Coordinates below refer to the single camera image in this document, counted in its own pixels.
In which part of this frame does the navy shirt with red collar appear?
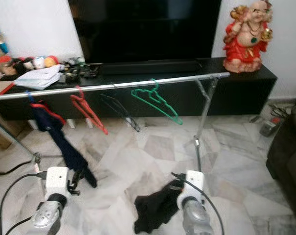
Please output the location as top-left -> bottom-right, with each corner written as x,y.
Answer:
30,100 -> 99,188

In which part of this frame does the orange round plush toy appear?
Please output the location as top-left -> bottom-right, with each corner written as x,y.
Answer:
44,55 -> 60,69

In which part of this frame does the dark sofa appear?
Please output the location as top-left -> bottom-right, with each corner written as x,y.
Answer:
266,95 -> 296,231

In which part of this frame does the black shirt with green logo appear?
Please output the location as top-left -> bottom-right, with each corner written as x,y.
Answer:
133,179 -> 183,235

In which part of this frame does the red laughing Buddha statue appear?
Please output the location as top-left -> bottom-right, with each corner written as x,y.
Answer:
223,0 -> 274,74

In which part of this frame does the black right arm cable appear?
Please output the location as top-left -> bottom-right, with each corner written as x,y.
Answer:
170,172 -> 225,235

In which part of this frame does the grey power strip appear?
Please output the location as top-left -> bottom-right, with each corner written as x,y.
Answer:
258,117 -> 282,138

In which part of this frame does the gold and blue trophy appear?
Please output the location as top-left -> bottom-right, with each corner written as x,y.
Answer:
0,22 -> 12,62

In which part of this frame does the blue plastic hanger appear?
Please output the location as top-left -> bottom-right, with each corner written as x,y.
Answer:
25,91 -> 37,104

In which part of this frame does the silver metal clothes rack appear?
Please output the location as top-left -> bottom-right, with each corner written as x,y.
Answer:
0,72 -> 231,172

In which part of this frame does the small black set-top box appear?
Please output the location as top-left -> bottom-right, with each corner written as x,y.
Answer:
82,68 -> 100,78

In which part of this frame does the green plastic hanger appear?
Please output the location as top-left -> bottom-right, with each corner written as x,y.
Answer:
131,78 -> 185,126

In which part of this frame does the black soundbar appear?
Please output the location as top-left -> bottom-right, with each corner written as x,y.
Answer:
100,60 -> 200,75

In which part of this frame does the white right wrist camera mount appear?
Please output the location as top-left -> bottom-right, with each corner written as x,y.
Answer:
177,170 -> 205,204

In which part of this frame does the dark grey plastic hanger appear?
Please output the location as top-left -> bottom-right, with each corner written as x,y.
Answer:
100,93 -> 142,133

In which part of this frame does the black flat screen television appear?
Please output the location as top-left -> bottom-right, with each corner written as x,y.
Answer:
68,0 -> 222,64

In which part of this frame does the glass jar with red lid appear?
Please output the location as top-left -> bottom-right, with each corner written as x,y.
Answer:
0,56 -> 17,74

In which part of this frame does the red plastic hanger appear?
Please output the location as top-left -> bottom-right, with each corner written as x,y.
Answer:
70,86 -> 110,136

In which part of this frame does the stack of white papers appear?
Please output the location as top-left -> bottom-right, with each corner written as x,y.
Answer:
13,65 -> 63,91

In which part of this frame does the black TV console cabinet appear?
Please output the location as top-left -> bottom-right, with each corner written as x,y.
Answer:
5,58 -> 279,121

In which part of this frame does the white round plush toy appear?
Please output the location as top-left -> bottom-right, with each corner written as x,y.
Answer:
32,56 -> 46,70

